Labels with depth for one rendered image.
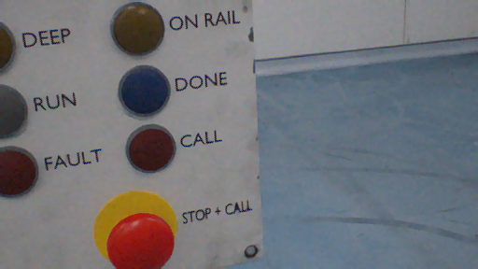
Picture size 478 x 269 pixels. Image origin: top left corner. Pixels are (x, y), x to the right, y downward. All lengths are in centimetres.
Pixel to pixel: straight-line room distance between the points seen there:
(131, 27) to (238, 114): 9
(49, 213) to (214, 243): 11
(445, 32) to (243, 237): 411
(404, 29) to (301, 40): 75
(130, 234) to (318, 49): 374
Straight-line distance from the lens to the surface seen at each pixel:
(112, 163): 36
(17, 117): 34
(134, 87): 34
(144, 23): 34
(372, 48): 421
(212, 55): 36
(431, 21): 439
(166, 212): 38
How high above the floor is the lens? 104
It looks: 21 degrees down
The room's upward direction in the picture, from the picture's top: 3 degrees counter-clockwise
